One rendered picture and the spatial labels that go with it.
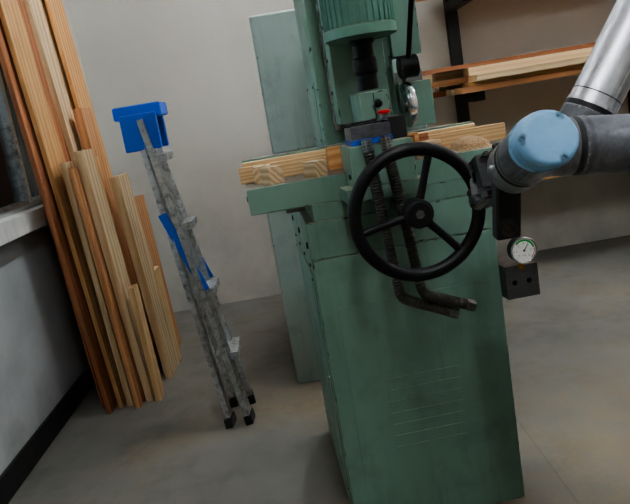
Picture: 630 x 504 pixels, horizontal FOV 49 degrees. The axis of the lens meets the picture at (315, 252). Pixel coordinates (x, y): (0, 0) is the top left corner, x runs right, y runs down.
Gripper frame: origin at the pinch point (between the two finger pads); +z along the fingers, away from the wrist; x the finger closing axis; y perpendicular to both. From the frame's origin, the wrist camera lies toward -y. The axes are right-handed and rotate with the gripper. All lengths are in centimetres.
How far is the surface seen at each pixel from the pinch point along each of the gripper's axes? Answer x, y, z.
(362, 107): 14.4, 33.7, 25.1
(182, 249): 71, 23, 101
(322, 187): 28.3, 14.8, 19.9
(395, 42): -1, 56, 40
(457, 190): -2.6, 8.8, 22.1
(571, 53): -127, 102, 191
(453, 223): -0.6, 1.8, 24.7
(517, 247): -12.9, -7.0, 21.4
